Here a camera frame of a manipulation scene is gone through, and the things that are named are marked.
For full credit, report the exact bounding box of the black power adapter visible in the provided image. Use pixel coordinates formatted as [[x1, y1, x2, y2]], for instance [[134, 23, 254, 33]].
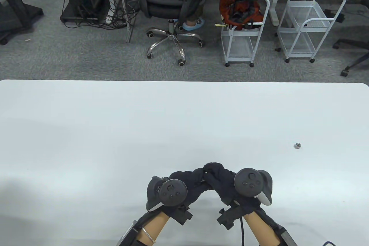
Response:
[[323, 9, 345, 23]]

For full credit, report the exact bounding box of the person's right hand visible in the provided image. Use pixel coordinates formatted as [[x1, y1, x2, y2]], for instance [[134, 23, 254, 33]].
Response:
[[203, 162, 262, 215]]

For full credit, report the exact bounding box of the white wire cart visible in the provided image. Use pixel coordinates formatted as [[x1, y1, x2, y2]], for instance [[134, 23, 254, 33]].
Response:
[[277, 0, 348, 63], [221, 0, 271, 68]]

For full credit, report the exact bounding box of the black chair base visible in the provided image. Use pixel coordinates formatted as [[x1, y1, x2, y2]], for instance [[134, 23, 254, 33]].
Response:
[[332, 38, 369, 77]]

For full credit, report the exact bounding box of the person's left forearm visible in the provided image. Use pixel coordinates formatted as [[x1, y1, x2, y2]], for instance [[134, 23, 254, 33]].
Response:
[[135, 211, 170, 246]]

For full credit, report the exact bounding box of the orange bag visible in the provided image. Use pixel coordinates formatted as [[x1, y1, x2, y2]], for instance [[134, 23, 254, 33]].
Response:
[[219, 0, 264, 31]]

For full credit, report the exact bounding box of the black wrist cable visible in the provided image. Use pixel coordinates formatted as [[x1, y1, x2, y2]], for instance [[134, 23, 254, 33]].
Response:
[[240, 217, 247, 246]]

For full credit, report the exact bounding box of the black monitor stand base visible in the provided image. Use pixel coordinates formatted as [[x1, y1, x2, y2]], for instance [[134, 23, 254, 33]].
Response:
[[0, 0, 44, 46]]

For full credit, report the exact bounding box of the black wrist bracket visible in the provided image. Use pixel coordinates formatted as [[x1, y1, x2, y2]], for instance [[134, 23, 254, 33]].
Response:
[[217, 202, 246, 231], [169, 203, 193, 226]]

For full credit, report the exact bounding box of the silver bracelet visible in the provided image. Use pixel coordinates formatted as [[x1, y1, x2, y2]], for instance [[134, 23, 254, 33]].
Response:
[[141, 227, 156, 243]]

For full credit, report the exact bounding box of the person's right forearm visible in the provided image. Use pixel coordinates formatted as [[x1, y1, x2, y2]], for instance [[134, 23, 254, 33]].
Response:
[[244, 209, 281, 246]]

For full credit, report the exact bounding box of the black wrist camera unit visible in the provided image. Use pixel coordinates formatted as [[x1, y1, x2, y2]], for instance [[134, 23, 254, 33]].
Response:
[[117, 211, 157, 246], [258, 208, 298, 246]]

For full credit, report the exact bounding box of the black tracking controller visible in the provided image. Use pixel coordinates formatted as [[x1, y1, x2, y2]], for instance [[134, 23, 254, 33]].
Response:
[[146, 176, 188, 211], [234, 168, 273, 206]]

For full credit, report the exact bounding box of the aluminium frame post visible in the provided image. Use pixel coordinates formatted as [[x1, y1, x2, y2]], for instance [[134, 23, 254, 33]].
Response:
[[114, 0, 135, 43]]

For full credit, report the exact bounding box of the person's left hand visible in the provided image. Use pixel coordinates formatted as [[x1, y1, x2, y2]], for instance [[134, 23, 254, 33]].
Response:
[[160, 168, 214, 218]]

